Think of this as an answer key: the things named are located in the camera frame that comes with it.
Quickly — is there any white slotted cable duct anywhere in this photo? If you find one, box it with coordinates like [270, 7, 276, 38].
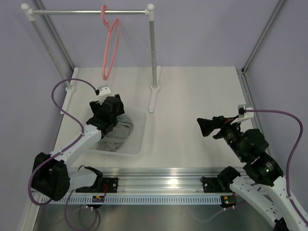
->
[50, 195, 221, 205]

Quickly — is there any pink plastic hanger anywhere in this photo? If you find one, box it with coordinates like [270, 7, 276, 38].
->
[101, 4, 120, 81]

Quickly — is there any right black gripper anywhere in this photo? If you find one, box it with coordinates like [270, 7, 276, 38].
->
[196, 114, 247, 161]

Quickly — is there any grey t shirt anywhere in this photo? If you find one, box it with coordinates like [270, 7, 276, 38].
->
[97, 114, 134, 152]

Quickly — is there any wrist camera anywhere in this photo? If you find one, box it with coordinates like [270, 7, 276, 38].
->
[95, 85, 111, 104]
[231, 104, 254, 125]

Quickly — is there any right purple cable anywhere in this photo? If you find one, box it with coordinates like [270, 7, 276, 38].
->
[244, 108, 308, 227]

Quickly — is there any left aluminium frame post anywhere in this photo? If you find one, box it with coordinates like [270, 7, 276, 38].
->
[39, 14, 75, 72]

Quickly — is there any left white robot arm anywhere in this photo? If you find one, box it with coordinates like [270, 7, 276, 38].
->
[27, 94, 125, 205]

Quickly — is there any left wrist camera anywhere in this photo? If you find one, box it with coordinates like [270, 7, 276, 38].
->
[95, 85, 111, 104]

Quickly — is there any aluminium mounting rail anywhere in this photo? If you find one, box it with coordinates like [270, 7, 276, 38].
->
[97, 167, 224, 195]

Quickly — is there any white plastic basket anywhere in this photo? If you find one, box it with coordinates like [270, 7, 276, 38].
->
[88, 107, 147, 157]

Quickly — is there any right aluminium frame post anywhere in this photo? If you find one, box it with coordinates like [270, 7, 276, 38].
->
[241, 0, 288, 75]

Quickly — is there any white clothes rack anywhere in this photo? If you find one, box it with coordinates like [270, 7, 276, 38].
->
[20, 0, 161, 113]

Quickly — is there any aluminium frame post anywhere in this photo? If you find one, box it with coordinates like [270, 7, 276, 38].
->
[241, 0, 288, 75]
[39, 14, 75, 72]

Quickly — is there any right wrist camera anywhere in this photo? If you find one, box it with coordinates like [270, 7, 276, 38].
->
[231, 104, 254, 125]

